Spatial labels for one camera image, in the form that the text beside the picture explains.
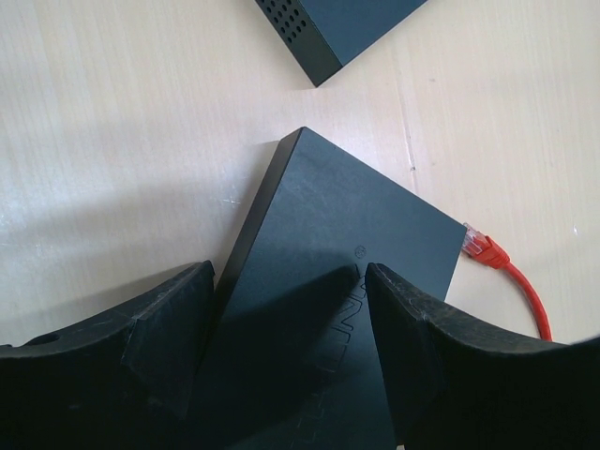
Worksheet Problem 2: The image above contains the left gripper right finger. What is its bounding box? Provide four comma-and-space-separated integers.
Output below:
366, 263, 599, 449

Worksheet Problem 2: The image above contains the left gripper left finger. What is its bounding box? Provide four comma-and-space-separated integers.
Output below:
1, 262, 215, 449

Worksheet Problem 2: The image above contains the red ethernet cable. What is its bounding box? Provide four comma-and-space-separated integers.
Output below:
460, 222, 554, 342

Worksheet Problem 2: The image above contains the black network switch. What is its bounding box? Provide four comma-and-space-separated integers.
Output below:
179, 127, 465, 449
256, 0, 425, 87

